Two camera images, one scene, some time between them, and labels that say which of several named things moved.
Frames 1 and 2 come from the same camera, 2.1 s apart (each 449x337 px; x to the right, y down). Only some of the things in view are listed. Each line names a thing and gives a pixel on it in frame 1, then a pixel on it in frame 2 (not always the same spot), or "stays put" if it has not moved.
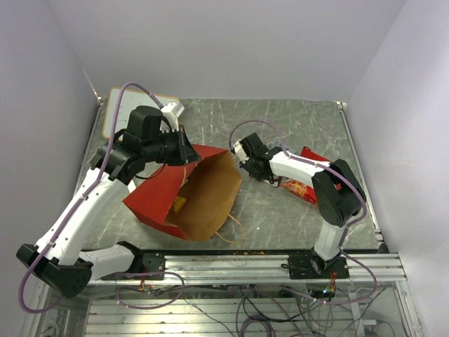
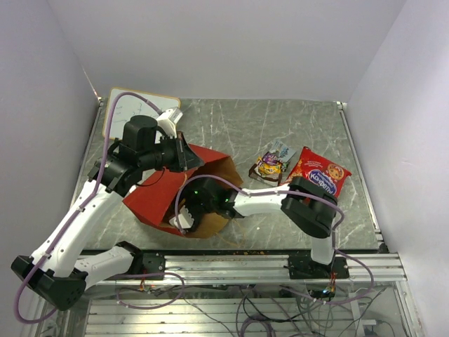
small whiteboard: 130,100 stays put
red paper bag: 190,201 stays put
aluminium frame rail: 264,269 stays put
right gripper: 258,176 -> 196,219
